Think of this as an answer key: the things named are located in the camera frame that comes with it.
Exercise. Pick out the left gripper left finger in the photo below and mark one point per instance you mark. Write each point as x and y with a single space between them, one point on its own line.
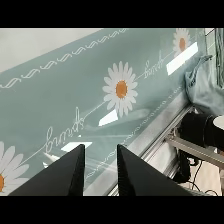
63 176

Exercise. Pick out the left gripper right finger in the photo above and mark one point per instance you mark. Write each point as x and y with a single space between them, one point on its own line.
140 176

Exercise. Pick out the grey T-shirt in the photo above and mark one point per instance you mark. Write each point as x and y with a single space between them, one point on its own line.
205 90

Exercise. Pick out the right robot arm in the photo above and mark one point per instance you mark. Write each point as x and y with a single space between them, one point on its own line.
198 130

